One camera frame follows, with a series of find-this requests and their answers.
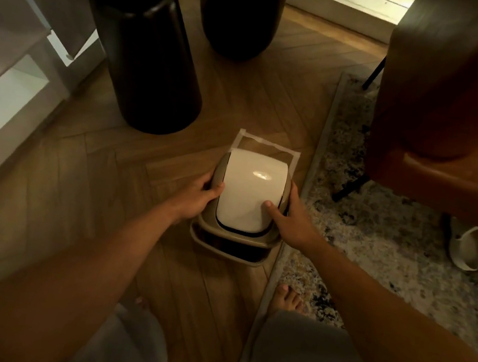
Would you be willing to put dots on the round black pedestal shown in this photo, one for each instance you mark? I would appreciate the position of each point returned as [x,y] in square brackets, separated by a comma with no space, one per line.
[241,10]

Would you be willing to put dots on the white tape square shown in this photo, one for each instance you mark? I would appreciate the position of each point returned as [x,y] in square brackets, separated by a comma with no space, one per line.
[266,142]

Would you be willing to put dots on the thin black chair leg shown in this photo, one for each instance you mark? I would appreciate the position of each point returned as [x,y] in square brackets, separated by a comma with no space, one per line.
[374,73]

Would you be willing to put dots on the person's right hand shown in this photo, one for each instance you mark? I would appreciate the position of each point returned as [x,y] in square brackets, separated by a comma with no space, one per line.
[294,228]

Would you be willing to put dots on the person's right forearm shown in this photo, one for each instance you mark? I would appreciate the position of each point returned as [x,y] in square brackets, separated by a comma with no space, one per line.
[398,342]

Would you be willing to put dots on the patterned grey rug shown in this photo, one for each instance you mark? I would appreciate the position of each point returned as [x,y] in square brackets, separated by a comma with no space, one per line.
[380,251]

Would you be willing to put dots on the white cabinet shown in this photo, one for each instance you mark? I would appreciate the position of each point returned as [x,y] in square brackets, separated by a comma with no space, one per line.
[0,110]

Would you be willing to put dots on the black chair base bar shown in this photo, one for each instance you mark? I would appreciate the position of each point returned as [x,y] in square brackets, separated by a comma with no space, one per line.
[351,187]

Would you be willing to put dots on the beige dust bin body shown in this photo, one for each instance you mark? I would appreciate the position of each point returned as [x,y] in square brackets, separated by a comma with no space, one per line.
[228,254]

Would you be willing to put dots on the beige lid with white flap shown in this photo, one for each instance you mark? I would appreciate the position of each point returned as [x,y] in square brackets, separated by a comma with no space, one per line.
[251,189]

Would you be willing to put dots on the tall black cylindrical pedestal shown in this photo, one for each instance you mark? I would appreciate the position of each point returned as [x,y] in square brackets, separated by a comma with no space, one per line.
[149,64]

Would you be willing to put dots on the brown leather chair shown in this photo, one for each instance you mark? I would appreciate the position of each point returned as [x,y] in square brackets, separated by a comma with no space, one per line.
[453,107]

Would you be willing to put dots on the person's left hand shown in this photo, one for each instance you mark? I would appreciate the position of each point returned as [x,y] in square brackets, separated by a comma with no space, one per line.
[193,203]

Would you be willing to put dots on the person's left forearm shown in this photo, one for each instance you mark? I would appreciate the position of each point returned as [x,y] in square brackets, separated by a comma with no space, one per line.
[50,294]

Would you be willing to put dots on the person's right foot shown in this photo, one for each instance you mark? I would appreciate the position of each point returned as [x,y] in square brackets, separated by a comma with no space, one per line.
[286,300]

